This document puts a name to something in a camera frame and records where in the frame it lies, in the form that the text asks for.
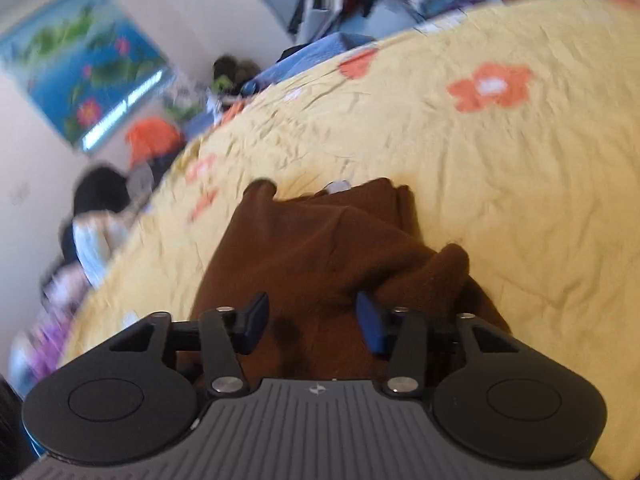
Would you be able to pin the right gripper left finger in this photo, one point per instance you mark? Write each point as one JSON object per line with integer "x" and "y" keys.
{"x": 226, "y": 333}

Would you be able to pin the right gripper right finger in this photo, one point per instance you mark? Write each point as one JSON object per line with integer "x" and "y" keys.
{"x": 397, "y": 336}

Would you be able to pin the brown knit sweater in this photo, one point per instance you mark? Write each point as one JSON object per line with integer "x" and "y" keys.
{"x": 312, "y": 256}

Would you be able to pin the white fluffy garment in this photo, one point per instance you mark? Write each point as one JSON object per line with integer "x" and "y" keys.
{"x": 97, "y": 236}

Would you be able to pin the black garment beside bed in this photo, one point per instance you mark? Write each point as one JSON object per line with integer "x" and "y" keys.
{"x": 102, "y": 189}

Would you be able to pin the orange plastic bag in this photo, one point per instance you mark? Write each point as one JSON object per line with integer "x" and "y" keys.
{"x": 151, "y": 138}

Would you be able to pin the floral patterned pillow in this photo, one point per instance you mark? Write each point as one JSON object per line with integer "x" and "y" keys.
{"x": 185, "y": 98}

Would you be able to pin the yellow floral bed sheet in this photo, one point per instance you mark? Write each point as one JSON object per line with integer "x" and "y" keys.
{"x": 515, "y": 124}

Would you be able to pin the dark bag on bedside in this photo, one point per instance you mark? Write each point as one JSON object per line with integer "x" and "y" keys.
{"x": 230, "y": 74}

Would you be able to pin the blue quilted blanket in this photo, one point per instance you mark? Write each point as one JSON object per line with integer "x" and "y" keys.
{"x": 298, "y": 59}

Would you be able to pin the lotus flower wall poster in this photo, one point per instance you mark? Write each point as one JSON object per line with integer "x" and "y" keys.
{"x": 85, "y": 65}

